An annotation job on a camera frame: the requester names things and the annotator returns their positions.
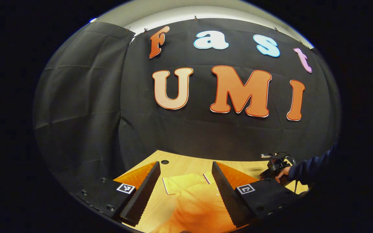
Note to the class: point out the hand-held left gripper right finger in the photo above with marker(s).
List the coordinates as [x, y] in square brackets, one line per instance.
[225, 194]

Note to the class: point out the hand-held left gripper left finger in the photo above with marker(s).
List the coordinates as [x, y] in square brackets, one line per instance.
[144, 194]

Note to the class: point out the orange T-shirt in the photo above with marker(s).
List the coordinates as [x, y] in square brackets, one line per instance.
[193, 207]

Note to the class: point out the black backdrop cloth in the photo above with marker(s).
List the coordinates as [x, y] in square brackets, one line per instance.
[206, 136]

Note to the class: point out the row of small black clips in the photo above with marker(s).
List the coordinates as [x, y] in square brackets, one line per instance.
[195, 18]

